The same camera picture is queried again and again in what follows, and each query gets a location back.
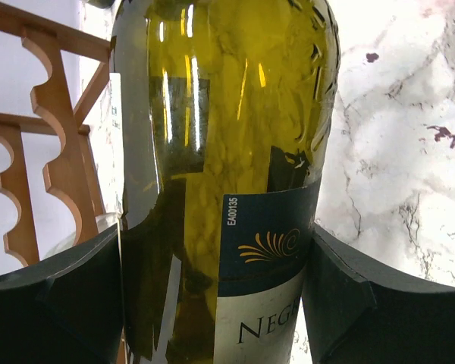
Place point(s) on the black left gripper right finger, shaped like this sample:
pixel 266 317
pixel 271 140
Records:
pixel 359 310

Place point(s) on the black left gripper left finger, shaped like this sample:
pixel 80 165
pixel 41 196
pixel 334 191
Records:
pixel 66 308

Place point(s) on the dark green wine bottle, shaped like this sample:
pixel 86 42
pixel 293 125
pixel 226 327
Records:
pixel 226 112

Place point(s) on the brown wooden wine rack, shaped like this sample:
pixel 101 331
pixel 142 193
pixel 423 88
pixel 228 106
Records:
pixel 20 71

